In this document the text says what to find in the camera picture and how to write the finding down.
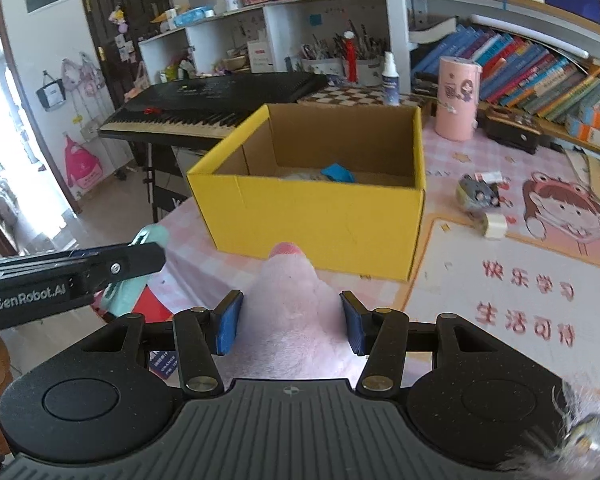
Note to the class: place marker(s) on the wooden chessboard box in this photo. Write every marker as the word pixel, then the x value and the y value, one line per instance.
pixel 360 94

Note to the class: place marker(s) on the row of colourful books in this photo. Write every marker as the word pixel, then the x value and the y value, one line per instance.
pixel 520 70

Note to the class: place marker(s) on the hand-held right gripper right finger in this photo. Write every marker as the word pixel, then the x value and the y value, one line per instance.
pixel 356 327

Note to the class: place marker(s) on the black electronic keyboard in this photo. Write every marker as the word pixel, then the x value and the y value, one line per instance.
pixel 205 102

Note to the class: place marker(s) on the white box red label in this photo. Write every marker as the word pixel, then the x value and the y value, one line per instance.
pixel 261 57

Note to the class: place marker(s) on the fuzzy white trim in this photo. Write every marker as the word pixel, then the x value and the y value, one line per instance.
pixel 587 435

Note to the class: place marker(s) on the white staple box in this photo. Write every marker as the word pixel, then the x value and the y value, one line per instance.
pixel 489 177

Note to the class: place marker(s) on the dark wooden door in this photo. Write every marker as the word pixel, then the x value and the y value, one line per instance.
pixel 105 35

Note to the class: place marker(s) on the grey toy car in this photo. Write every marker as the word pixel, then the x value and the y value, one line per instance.
pixel 475 195

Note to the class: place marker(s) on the lying white book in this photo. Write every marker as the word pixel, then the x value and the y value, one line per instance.
pixel 432 30

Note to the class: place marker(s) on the orange white small box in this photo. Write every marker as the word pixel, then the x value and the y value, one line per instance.
pixel 587 135
pixel 590 120

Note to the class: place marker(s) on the dark brown wooden box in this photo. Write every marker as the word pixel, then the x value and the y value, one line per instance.
pixel 512 127

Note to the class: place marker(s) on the red object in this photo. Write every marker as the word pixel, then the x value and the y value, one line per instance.
pixel 152 307

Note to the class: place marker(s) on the white spray bottle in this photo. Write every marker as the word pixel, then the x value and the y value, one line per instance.
pixel 390 82

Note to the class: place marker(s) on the blue tissue pack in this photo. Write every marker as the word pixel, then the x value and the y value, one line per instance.
pixel 194 16

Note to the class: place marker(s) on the white pen cup with brushes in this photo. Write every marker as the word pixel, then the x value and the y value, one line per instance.
pixel 370 70
pixel 322 65

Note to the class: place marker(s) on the white shelf unit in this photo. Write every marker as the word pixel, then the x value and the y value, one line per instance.
pixel 280 25

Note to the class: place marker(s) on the pink backpack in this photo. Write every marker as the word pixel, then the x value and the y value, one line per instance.
pixel 82 162

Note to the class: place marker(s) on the dark blue case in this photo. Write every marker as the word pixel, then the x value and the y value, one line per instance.
pixel 572 2

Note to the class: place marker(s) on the pink plush pig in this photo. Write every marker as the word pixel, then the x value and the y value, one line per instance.
pixel 290 310

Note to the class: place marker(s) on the dark tote bag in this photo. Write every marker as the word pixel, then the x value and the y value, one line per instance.
pixel 50 92

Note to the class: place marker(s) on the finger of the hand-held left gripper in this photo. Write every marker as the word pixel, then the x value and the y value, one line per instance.
pixel 130 262

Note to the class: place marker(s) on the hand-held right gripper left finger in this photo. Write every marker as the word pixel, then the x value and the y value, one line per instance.
pixel 227 327

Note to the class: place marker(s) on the grey white desk hutch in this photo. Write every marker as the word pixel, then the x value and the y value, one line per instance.
pixel 397 10

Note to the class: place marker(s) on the pink cylindrical container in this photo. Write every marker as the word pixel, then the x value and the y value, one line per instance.
pixel 457 100

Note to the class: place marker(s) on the black keyboard stand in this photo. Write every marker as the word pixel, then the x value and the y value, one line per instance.
pixel 155 180

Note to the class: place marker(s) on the yellow cardboard box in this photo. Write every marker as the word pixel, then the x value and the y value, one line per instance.
pixel 305 220

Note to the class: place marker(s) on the small beige tape roll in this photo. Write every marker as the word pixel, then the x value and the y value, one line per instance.
pixel 495 226

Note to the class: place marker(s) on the blue plastic item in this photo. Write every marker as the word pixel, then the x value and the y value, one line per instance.
pixel 339 172

